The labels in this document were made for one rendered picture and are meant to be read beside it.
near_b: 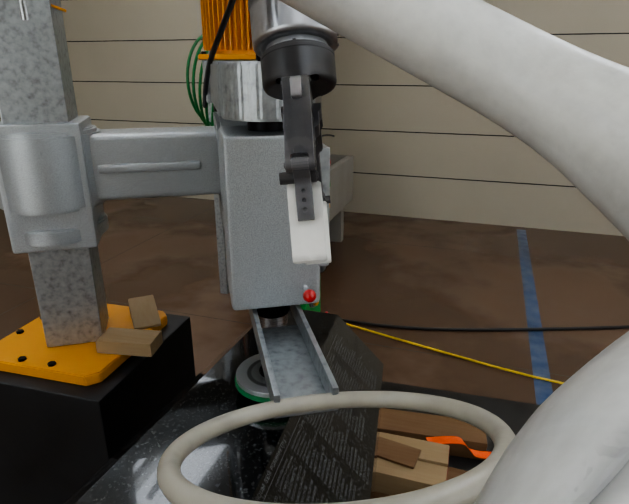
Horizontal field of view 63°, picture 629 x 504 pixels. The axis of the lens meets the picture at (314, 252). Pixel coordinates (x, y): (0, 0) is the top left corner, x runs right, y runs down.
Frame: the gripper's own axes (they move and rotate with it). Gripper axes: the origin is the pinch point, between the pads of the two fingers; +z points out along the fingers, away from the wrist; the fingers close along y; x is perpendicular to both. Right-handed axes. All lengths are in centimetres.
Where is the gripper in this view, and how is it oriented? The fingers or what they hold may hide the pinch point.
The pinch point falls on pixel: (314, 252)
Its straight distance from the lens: 51.7
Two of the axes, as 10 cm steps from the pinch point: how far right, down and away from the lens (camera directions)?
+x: -9.9, 0.9, 0.6
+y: 0.6, 0.3, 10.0
